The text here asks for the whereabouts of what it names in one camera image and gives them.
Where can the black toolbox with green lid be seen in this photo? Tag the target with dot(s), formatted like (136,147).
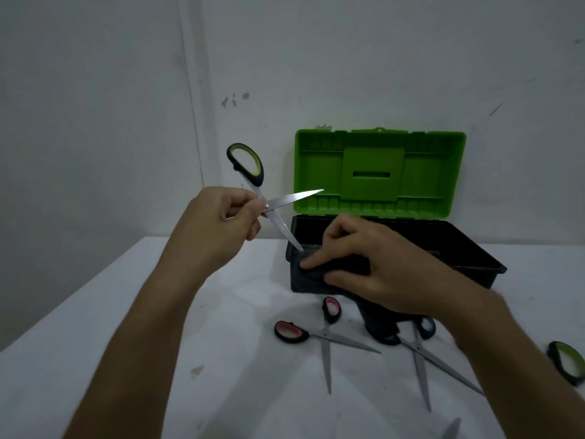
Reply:
(379,173)

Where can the dark grey cloth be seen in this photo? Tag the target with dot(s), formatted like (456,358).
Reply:
(352,269)

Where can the person's left thumb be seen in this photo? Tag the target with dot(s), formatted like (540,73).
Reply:
(252,223)

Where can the person's right thumb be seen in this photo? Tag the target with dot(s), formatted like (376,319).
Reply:
(342,282)

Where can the person's right hand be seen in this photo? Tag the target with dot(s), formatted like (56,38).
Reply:
(393,269)

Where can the person's left forearm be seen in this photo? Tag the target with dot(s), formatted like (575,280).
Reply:
(137,342)

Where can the person's left hand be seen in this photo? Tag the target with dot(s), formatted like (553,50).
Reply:
(205,233)

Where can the person's right forearm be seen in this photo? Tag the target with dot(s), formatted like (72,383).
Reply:
(512,361)

